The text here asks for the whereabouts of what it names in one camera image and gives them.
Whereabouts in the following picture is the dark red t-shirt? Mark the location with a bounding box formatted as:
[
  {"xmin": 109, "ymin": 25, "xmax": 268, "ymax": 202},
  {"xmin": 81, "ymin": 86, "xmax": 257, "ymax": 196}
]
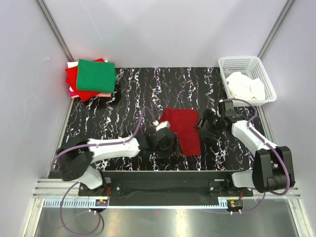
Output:
[{"xmin": 159, "ymin": 108, "xmax": 201, "ymax": 156}]

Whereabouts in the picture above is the aluminium frame post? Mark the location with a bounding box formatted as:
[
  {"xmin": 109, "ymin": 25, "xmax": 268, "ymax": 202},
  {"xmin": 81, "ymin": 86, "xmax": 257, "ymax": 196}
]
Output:
[
  {"xmin": 257, "ymin": 0, "xmax": 296, "ymax": 59},
  {"xmin": 35, "ymin": 0, "xmax": 75, "ymax": 62}
]

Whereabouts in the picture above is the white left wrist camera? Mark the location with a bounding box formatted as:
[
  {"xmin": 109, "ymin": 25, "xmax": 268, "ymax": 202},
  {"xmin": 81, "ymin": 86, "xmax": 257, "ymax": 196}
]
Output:
[{"xmin": 153, "ymin": 120, "xmax": 170, "ymax": 131}]

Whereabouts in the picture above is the aluminium frame post left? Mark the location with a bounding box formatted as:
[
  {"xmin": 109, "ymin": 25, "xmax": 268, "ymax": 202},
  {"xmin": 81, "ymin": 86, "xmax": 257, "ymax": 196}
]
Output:
[{"xmin": 35, "ymin": 0, "xmax": 75, "ymax": 62}]

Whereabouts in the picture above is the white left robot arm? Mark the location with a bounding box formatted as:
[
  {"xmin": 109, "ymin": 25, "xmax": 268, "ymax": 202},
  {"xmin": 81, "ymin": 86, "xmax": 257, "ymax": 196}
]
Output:
[{"xmin": 56, "ymin": 128, "xmax": 182, "ymax": 190}]

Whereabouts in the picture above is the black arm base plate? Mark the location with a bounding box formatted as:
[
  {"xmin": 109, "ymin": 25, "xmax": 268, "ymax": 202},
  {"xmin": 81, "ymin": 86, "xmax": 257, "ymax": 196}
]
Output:
[{"xmin": 79, "ymin": 171, "xmax": 253, "ymax": 208}]

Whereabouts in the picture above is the aluminium frame post right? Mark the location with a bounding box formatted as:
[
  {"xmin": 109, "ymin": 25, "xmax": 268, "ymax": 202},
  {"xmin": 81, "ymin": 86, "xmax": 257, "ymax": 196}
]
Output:
[{"xmin": 257, "ymin": 0, "xmax": 296, "ymax": 59}]

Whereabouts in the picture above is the white plastic basket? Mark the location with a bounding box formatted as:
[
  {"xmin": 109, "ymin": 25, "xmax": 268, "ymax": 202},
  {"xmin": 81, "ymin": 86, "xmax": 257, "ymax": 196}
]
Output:
[{"xmin": 218, "ymin": 56, "xmax": 277, "ymax": 107}]

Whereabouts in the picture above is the white crumpled t-shirt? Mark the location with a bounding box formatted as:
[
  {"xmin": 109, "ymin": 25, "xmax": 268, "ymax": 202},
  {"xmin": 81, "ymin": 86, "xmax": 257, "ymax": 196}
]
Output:
[{"xmin": 226, "ymin": 72, "xmax": 266, "ymax": 101}]

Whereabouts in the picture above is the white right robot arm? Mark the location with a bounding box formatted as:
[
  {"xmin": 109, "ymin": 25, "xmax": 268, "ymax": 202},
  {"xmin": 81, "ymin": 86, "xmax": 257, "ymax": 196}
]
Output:
[{"xmin": 194, "ymin": 98, "xmax": 295, "ymax": 196}]

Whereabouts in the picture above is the red folded t-shirt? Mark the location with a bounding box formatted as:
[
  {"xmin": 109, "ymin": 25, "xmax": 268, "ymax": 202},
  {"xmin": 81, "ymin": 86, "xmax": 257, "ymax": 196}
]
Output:
[{"xmin": 65, "ymin": 66, "xmax": 100, "ymax": 102}]

